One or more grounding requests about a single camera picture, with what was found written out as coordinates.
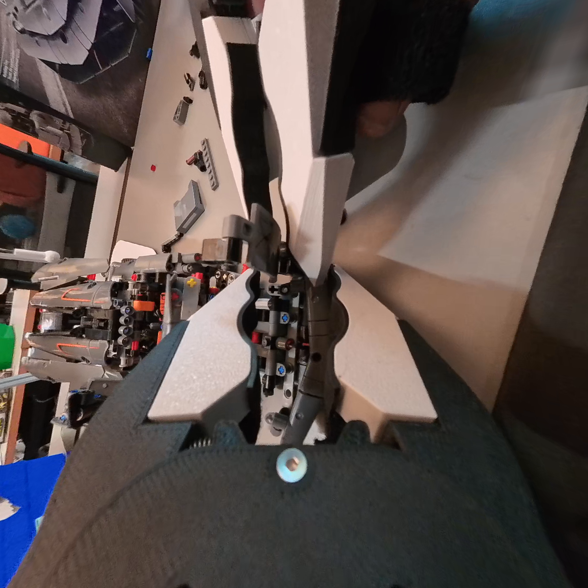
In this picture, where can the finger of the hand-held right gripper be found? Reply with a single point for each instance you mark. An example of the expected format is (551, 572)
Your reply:
(220, 69)
(303, 92)

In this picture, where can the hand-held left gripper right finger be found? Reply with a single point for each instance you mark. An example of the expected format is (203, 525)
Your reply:
(381, 367)

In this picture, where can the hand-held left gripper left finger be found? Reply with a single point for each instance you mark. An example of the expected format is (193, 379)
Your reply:
(206, 367)

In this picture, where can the grey lego wheel arch assembly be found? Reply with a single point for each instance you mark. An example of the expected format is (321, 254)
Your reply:
(317, 340)

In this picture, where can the grey orange lego car model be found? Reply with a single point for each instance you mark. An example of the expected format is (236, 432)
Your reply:
(115, 294)

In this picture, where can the black lego connector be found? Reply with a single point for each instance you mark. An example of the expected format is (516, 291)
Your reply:
(202, 79)
(188, 79)
(194, 48)

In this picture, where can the grey lego angle beam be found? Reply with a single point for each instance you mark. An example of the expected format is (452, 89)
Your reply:
(182, 110)

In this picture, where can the grey lego plate with holes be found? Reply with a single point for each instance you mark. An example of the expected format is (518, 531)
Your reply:
(210, 167)

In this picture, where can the grey lego beam black end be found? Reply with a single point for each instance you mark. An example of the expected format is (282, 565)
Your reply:
(170, 241)

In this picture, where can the grey lego panel assembly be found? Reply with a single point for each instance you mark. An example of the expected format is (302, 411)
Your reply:
(188, 206)

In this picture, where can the person's right hand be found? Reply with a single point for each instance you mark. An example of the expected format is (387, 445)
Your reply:
(381, 119)

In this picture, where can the dark box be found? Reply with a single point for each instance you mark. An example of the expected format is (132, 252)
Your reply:
(69, 69)

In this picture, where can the green plastic container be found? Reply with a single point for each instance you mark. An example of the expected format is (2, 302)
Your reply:
(5, 347)

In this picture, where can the orange board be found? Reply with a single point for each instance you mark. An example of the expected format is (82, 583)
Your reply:
(18, 138)

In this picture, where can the blue fuzzy object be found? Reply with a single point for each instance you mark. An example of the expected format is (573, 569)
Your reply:
(18, 226)

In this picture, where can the blue storage bin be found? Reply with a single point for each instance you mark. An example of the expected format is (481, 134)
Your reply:
(27, 542)

